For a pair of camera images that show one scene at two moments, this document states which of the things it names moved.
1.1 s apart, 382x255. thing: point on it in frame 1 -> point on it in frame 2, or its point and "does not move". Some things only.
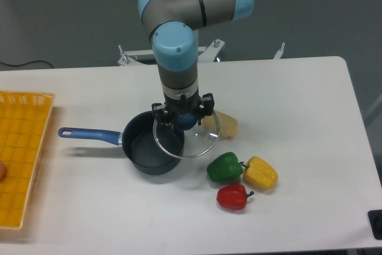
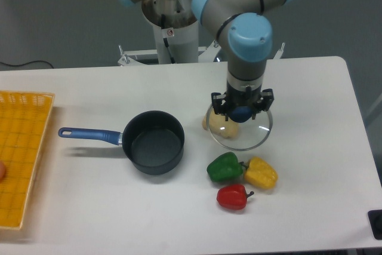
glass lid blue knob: [187, 143] -> [236, 136]
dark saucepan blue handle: [147, 148] does not move
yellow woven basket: [24, 116] does not move
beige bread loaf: [221, 125] does not move
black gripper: [189, 105] -> [243, 95]
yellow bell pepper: [260, 174] does not move
